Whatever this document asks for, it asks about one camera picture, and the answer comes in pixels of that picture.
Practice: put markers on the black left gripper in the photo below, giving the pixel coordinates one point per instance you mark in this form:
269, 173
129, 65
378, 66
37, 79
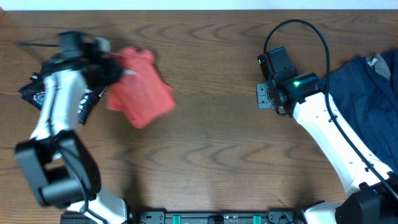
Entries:
112, 68

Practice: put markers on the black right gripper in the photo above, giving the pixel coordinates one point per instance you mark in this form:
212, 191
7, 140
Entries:
263, 101

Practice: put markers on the orange printed t-shirt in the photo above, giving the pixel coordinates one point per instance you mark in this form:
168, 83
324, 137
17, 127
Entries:
141, 94

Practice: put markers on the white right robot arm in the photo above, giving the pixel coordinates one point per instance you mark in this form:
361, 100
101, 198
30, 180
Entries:
370, 184

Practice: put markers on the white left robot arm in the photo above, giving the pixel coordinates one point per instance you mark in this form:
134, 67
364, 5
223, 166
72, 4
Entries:
59, 169

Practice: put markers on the navy blue garment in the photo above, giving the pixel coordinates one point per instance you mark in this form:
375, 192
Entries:
365, 92

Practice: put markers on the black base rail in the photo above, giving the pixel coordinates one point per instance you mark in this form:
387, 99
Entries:
272, 216

